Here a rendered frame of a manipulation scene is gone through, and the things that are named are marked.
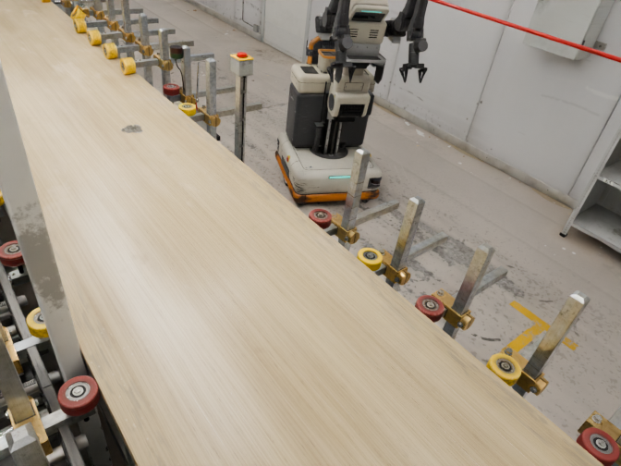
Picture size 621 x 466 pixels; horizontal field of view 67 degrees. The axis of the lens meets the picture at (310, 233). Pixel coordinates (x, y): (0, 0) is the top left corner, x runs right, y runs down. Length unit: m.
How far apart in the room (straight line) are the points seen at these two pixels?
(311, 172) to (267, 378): 2.16
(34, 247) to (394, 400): 0.82
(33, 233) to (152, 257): 0.51
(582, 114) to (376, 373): 3.16
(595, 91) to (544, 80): 0.38
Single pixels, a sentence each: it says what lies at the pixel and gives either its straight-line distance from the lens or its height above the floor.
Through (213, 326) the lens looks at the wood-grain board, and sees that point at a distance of 1.25.
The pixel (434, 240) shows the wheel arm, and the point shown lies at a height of 0.83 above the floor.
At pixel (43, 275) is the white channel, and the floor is 1.15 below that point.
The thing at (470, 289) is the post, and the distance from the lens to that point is 1.41.
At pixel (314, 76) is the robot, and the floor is 0.81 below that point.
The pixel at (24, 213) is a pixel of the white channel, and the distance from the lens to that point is 0.98.
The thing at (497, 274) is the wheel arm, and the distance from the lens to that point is 1.70.
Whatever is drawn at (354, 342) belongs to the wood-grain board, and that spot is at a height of 0.90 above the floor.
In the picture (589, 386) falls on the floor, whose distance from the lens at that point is 2.80.
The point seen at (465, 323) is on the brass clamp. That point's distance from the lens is 1.47.
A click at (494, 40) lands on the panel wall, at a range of 4.33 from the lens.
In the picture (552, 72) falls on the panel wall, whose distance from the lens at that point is 4.11.
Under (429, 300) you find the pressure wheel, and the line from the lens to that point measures 1.42.
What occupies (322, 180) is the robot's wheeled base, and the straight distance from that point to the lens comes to 3.17.
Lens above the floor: 1.84
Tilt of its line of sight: 37 degrees down
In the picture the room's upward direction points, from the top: 8 degrees clockwise
